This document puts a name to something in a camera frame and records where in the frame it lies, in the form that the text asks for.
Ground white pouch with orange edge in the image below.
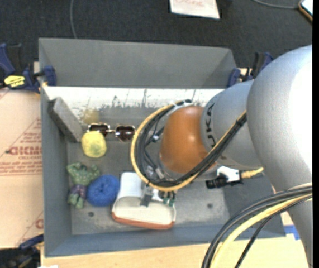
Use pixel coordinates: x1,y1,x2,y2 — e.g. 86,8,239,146
111,171,177,231

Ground dark red sunglasses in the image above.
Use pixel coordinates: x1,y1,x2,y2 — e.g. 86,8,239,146
87,122,136,143

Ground green toy figure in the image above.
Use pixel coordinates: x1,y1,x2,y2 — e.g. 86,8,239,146
65,162,102,209

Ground yellow sponge ball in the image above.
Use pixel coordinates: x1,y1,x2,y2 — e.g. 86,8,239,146
80,130,108,159

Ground grey flat block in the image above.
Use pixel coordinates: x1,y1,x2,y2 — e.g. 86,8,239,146
47,97,84,143

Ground grey metal bin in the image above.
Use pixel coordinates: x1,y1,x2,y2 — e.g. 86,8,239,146
38,37,286,258

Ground brown cardboard board red print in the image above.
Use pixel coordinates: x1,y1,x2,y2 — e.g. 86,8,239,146
0,83,45,251

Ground black cylinder on white bracket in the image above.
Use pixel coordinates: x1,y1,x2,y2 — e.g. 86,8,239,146
205,166,243,190

